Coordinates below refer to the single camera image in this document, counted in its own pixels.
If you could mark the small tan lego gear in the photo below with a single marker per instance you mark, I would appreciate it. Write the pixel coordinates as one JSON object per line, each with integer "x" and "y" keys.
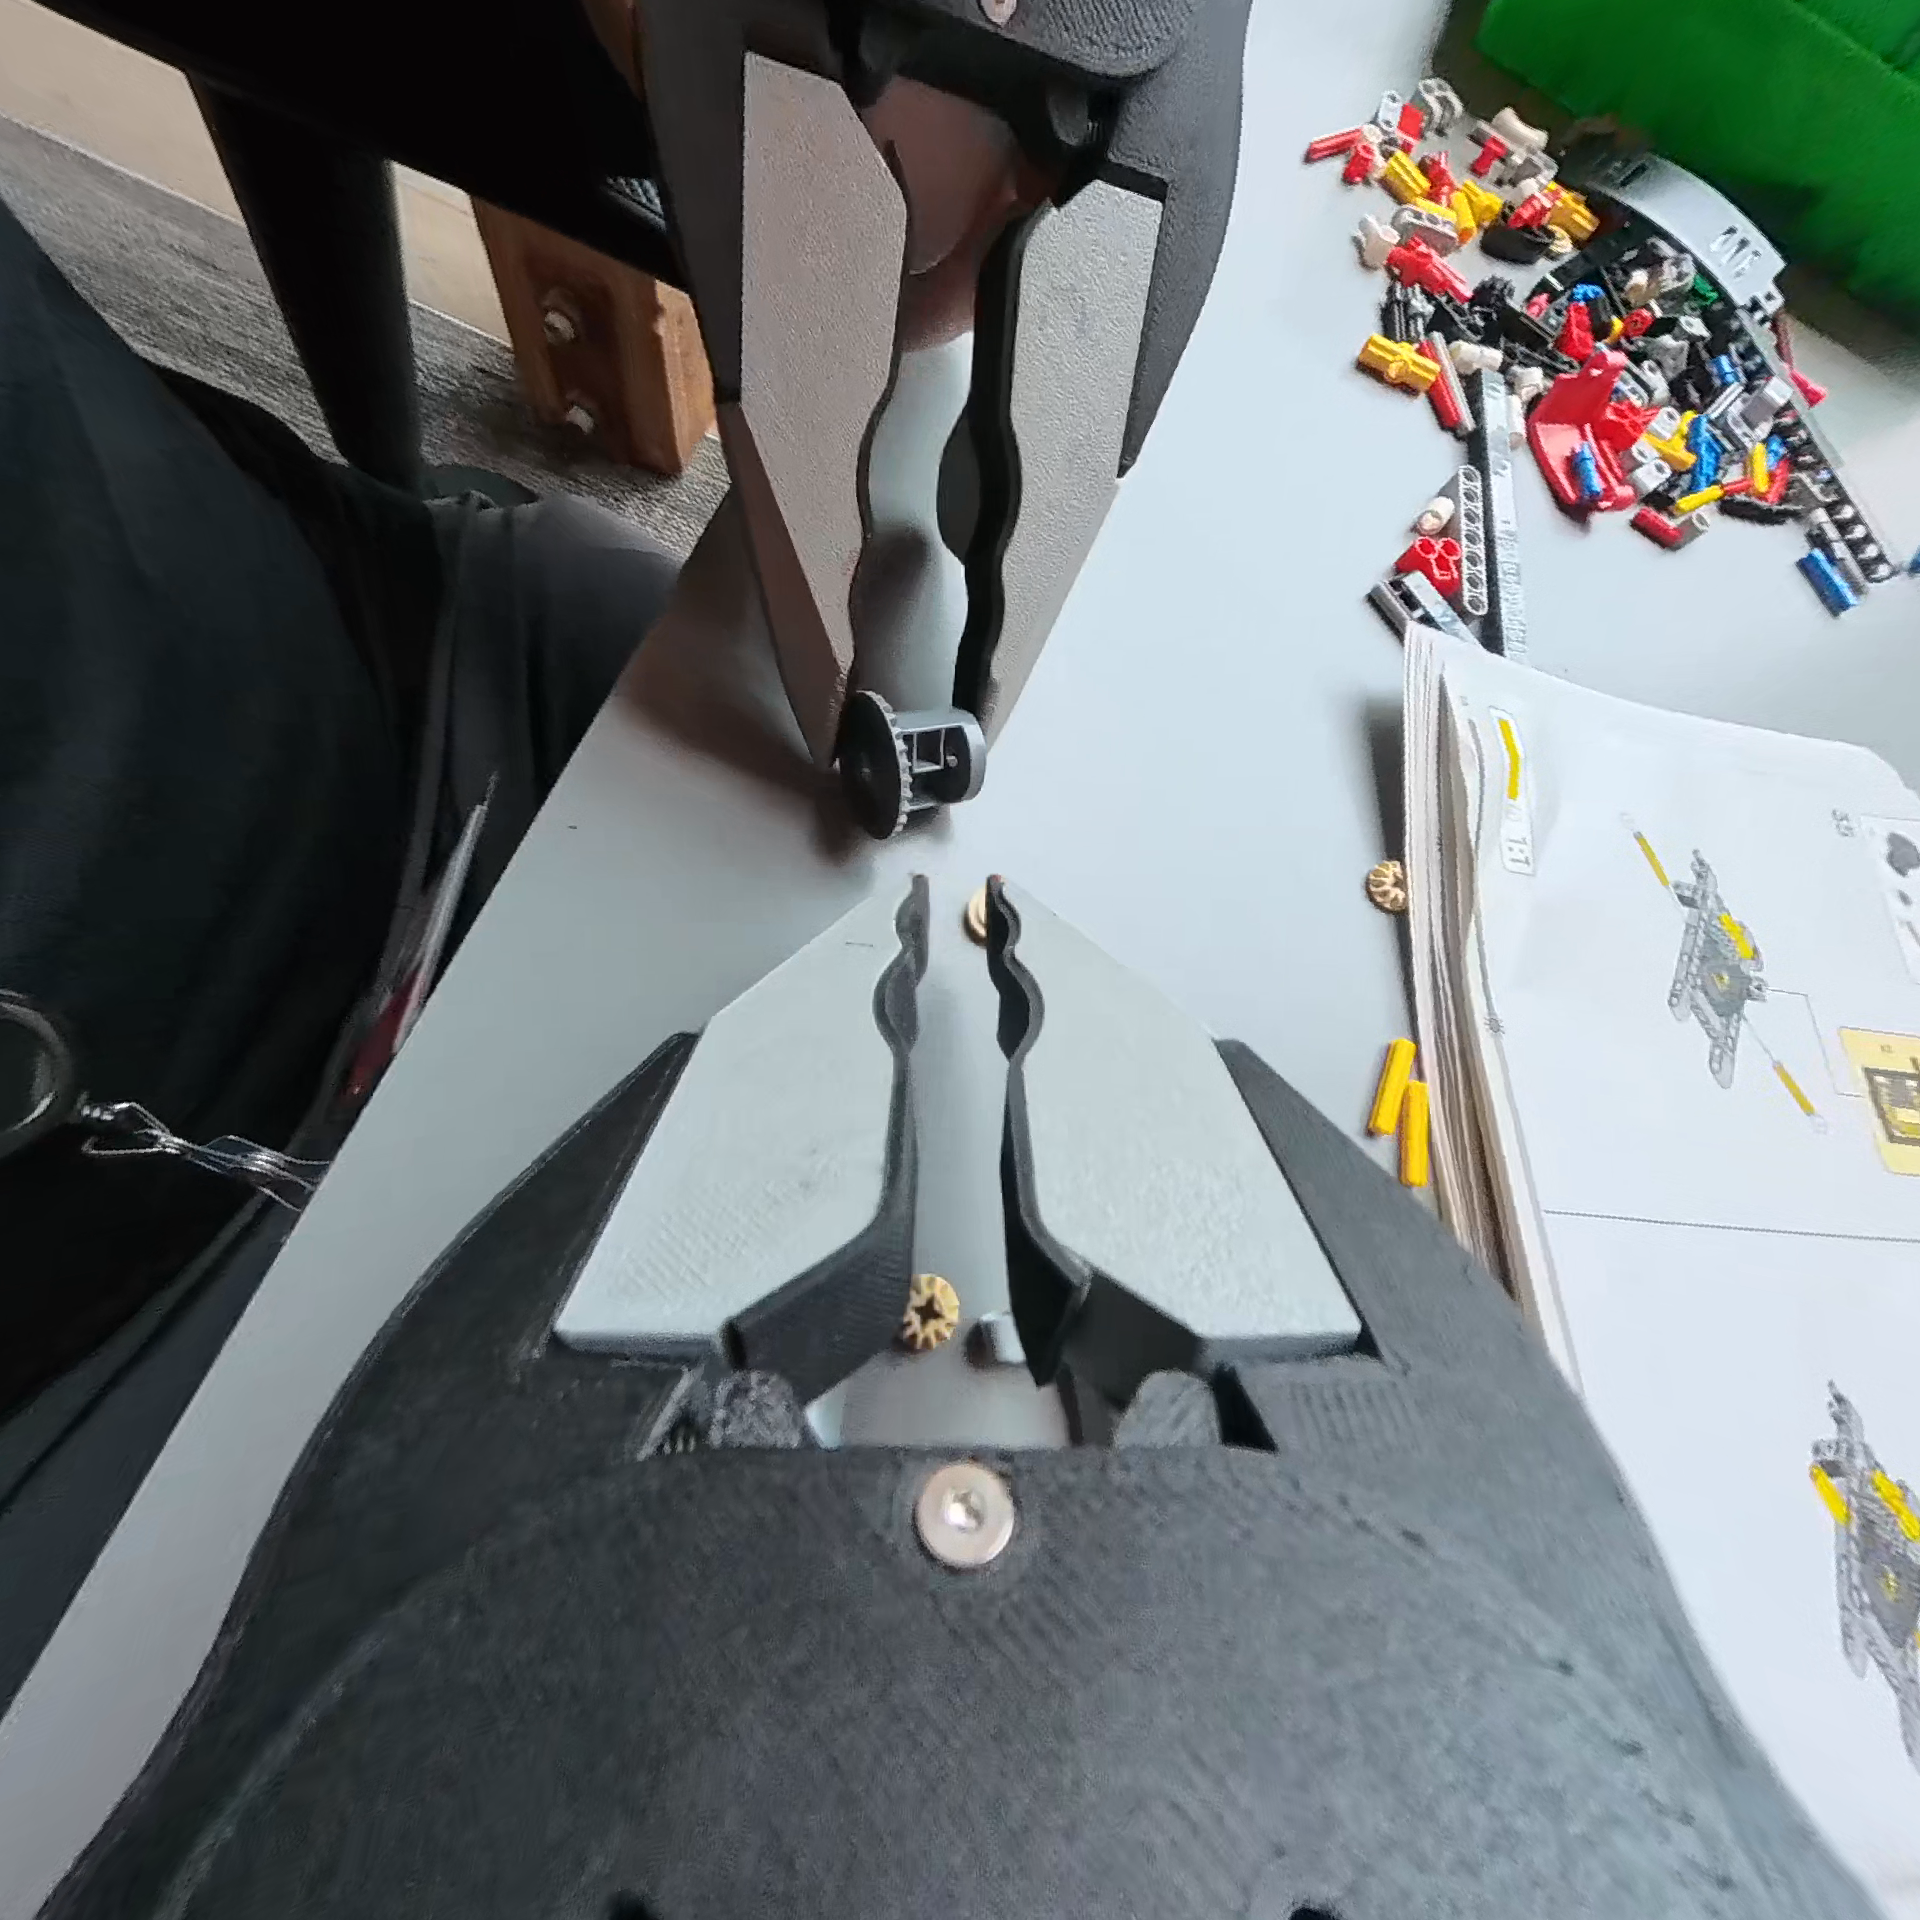
{"x": 930, "y": 1314}
{"x": 1387, "y": 886}
{"x": 982, "y": 908}

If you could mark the grey lego differential with gear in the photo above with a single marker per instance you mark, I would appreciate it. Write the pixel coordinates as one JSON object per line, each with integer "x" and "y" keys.
{"x": 937, "y": 750}

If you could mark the pile of loose lego pieces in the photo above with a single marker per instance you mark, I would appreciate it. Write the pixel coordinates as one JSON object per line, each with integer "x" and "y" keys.
{"x": 1693, "y": 390}

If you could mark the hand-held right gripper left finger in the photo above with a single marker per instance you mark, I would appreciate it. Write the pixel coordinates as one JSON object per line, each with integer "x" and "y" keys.
{"x": 750, "y": 1171}

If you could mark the person's left hand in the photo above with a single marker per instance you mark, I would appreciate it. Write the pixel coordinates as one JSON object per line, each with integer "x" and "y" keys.
{"x": 953, "y": 226}

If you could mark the lego instruction booklet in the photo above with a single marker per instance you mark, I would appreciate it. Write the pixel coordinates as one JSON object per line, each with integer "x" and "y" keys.
{"x": 1651, "y": 1349}

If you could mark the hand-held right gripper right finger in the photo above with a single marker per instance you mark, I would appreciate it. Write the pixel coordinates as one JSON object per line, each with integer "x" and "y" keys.
{"x": 1171, "y": 1171}

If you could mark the red white card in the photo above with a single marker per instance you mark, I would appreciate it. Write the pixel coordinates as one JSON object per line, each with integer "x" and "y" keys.
{"x": 421, "y": 932}

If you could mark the black metal table frame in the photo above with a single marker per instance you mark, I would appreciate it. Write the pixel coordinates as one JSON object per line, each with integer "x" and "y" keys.
{"x": 300, "y": 181}

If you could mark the red lego seat piece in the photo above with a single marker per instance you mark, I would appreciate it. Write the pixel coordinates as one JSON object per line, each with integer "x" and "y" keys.
{"x": 1574, "y": 429}

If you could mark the green box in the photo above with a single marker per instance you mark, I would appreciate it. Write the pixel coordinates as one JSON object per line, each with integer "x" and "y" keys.
{"x": 1724, "y": 90}

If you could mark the small grey lego connector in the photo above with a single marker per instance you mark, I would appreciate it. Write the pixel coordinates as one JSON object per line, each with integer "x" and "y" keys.
{"x": 989, "y": 1335}

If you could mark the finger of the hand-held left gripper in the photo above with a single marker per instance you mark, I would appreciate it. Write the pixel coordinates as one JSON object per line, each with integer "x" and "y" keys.
{"x": 809, "y": 301}
{"x": 1072, "y": 390}

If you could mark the dark grey curved lego panel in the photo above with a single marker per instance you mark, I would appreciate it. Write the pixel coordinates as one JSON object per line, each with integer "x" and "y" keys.
{"x": 1693, "y": 203}

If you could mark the person's dark clothed lap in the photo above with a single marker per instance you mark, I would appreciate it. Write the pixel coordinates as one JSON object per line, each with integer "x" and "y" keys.
{"x": 181, "y": 676}

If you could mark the yellow lego pin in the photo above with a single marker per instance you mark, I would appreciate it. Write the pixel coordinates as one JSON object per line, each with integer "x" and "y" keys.
{"x": 1390, "y": 1090}
{"x": 1414, "y": 1133}

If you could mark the wooden table leg with bolts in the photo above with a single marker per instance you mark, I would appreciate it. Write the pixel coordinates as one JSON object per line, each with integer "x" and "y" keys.
{"x": 628, "y": 359}

